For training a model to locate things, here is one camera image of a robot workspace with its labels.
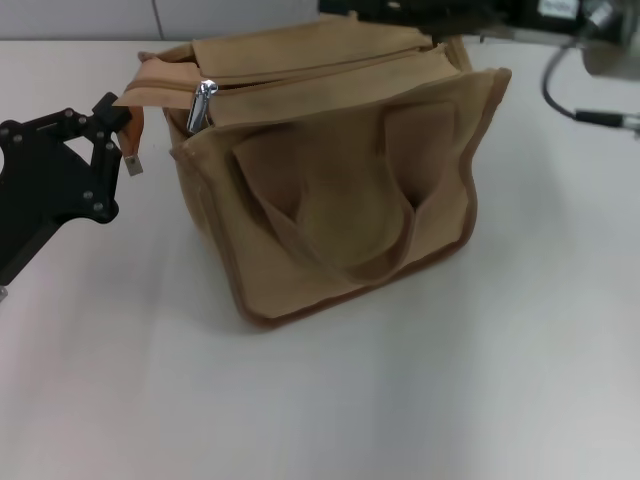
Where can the khaki canvas food bag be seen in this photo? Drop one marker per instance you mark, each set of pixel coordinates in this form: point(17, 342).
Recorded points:
point(350, 215)

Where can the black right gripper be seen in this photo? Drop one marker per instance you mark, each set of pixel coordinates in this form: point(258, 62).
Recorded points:
point(520, 12)

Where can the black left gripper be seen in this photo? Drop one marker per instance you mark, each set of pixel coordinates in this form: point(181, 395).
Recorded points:
point(40, 190)

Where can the silver metal zipper pull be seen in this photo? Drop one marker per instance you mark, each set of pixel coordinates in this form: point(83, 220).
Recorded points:
point(200, 107)

